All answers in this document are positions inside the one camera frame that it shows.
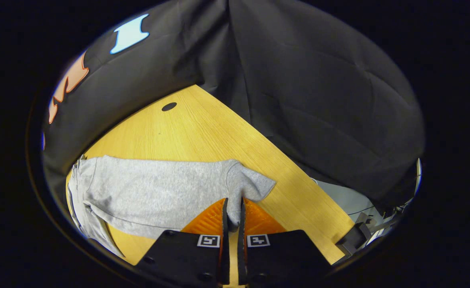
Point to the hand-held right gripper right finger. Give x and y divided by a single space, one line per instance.
241 248

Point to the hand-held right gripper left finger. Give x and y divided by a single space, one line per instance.
225 248

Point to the grey sweatshirt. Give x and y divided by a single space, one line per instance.
159 192

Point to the black backdrop cloth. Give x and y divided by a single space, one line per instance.
299 100

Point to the black table bracket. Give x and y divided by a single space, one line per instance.
353 238

